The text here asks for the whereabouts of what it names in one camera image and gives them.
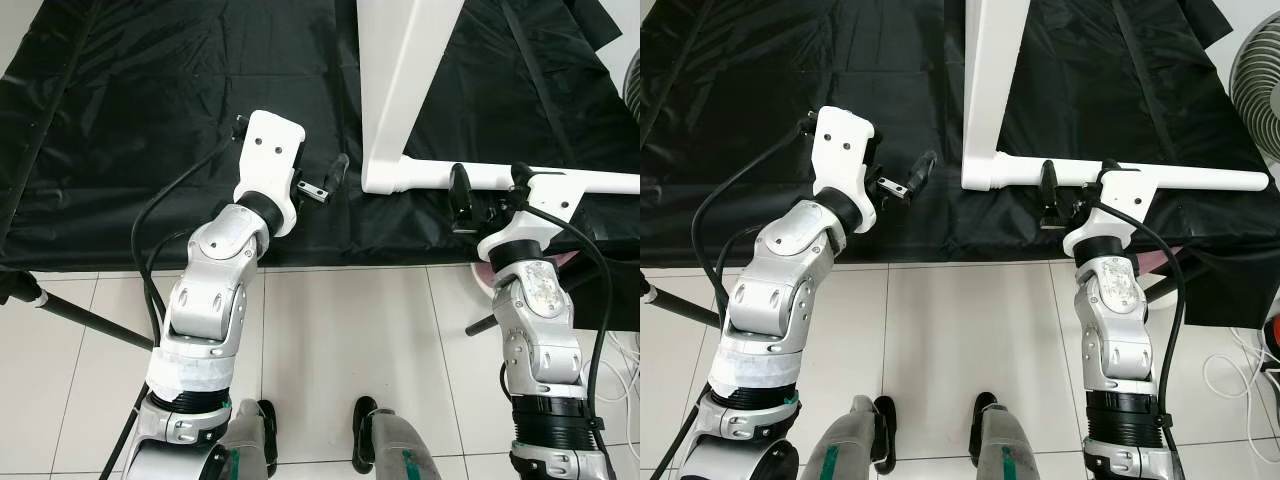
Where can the white plastic table leg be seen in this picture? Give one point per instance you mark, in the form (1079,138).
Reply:
(590,182)
(1210,180)

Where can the white plastic table top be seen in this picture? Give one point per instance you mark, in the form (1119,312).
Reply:
(990,80)
(395,80)

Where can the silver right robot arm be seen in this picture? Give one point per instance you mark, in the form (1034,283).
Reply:
(535,320)
(1115,320)

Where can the pink white round stool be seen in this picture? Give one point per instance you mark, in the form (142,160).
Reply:
(565,260)
(1150,262)

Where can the black table cloth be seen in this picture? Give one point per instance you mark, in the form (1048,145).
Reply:
(760,100)
(150,100)

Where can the white floor fan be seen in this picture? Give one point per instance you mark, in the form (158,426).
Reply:
(1258,95)
(632,85)

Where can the red object on floor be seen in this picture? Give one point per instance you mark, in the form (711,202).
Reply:
(1273,337)

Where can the grey robot right foot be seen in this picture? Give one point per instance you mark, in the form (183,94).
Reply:
(1005,445)
(395,445)

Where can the grey robot foot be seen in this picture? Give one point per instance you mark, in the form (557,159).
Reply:
(1005,445)
(250,440)
(395,445)
(850,440)

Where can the grey robot left foot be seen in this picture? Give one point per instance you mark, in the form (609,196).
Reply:
(250,440)
(850,440)

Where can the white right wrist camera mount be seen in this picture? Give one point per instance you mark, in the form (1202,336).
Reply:
(1125,195)
(545,200)

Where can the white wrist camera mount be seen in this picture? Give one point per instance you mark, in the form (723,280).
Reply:
(545,200)
(268,160)
(845,155)
(1125,195)

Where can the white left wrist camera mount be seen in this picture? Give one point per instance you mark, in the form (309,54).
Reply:
(845,155)
(268,160)

